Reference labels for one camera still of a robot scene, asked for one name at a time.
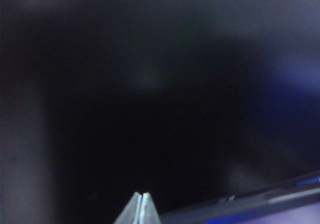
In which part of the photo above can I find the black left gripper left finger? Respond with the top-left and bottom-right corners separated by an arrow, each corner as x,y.
114,192 -> 143,224

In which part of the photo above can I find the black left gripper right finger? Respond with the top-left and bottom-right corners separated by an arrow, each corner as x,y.
141,193 -> 161,224

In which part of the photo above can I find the black Hasee laptop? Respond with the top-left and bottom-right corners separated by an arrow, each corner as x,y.
0,0 -> 320,224

